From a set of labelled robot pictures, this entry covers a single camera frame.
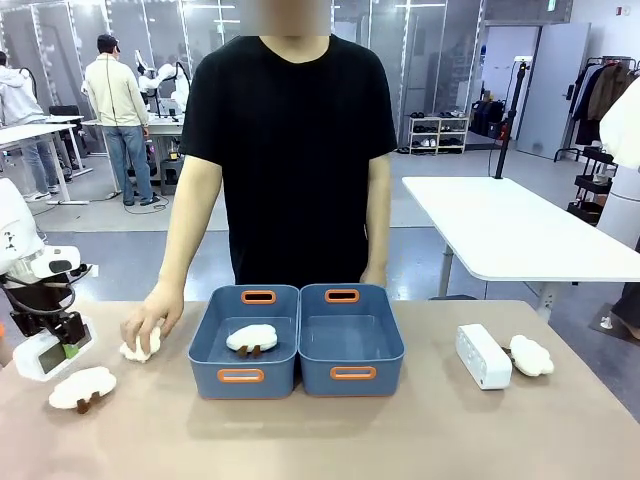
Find person's right forearm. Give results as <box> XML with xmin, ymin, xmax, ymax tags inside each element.
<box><xmin>158</xmin><ymin>152</ymin><xmax>224</xmax><ymax>290</ymax></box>

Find white rectangular digital clock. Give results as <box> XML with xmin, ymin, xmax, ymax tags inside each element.
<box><xmin>455</xmin><ymin>323</ymin><xmax>514</xmax><ymax>391</ymax></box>

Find black tripod pole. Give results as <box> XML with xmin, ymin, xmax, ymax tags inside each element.
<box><xmin>493</xmin><ymin>56</ymin><xmax>532</xmax><ymax>181</ymax></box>

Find white digital clock grey screen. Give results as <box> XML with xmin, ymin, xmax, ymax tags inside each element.
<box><xmin>12</xmin><ymin>319</ymin><xmax>98</xmax><ymax>383</ymax></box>

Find background robot workbench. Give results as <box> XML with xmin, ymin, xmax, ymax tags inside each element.
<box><xmin>79</xmin><ymin>98</ymin><xmax>187</xmax><ymax>197</ymax></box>

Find white background desk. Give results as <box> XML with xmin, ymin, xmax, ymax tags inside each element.
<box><xmin>0</xmin><ymin>114</ymin><xmax>94</xmax><ymax>206</ymax></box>

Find white side table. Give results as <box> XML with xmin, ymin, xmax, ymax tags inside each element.
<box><xmin>401</xmin><ymin>175</ymin><xmax>640</xmax><ymax>321</ymax></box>

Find person's left hand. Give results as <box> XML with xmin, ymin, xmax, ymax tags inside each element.
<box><xmin>359</xmin><ymin>264</ymin><xmax>389</xmax><ymax>289</ymax></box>

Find clothes rack with coats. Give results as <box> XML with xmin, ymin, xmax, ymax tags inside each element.
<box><xmin>553</xmin><ymin>56</ymin><xmax>640</xmax><ymax>164</ymax></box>

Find person in grey hoodie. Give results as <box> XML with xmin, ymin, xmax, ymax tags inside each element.
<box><xmin>0</xmin><ymin>50</ymin><xmax>62</xmax><ymax>204</ymax></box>

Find black bags pile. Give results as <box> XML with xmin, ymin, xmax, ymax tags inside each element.
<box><xmin>468</xmin><ymin>98</ymin><xmax>507</xmax><ymax>140</ymax></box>

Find white cloud clock brown feet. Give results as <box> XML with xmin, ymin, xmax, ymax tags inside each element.
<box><xmin>507</xmin><ymin>333</ymin><xmax>556</xmax><ymax>378</ymax></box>
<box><xmin>225</xmin><ymin>323</ymin><xmax>280</xmax><ymax>360</ymax></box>
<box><xmin>48</xmin><ymin>366</ymin><xmax>118</xmax><ymax>416</ymax></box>
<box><xmin>119</xmin><ymin>324</ymin><xmax>164</xmax><ymax>364</ymax></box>

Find person's left forearm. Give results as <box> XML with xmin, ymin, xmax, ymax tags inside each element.
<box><xmin>360</xmin><ymin>151</ymin><xmax>393</xmax><ymax>274</ymax></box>

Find man in cream sweater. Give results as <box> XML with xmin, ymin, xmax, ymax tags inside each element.
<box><xmin>80</xmin><ymin>33</ymin><xmax>161</xmax><ymax>207</ymax></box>

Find black utility cart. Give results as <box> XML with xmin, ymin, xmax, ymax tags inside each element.
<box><xmin>566</xmin><ymin>145</ymin><xmax>617</xmax><ymax>227</ymax></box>

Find grey open door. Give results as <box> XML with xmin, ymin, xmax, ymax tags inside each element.
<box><xmin>514</xmin><ymin>21</ymin><xmax>592</xmax><ymax>161</ymax></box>

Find blue basket orange handles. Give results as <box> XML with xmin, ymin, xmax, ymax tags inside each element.
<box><xmin>297</xmin><ymin>282</ymin><xmax>406</xmax><ymax>398</ymax></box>
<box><xmin>187</xmin><ymin>284</ymin><xmax>302</xmax><ymax>401</ymax></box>

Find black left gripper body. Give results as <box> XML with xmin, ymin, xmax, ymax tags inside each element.
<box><xmin>0</xmin><ymin>277</ymin><xmax>85</xmax><ymax>346</ymax></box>

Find person's right hand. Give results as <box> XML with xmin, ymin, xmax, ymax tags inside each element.
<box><xmin>120</xmin><ymin>279</ymin><xmax>186</xmax><ymax>352</ymax></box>

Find white shoe rack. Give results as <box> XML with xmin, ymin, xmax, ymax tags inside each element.
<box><xmin>407</xmin><ymin>110</ymin><xmax>471</xmax><ymax>156</ymax></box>

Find person's black t-shirt torso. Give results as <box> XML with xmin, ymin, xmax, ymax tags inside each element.
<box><xmin>178</xmin><ymin>32</ymin><xmax>399</xmax><ymax>287</ymax></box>

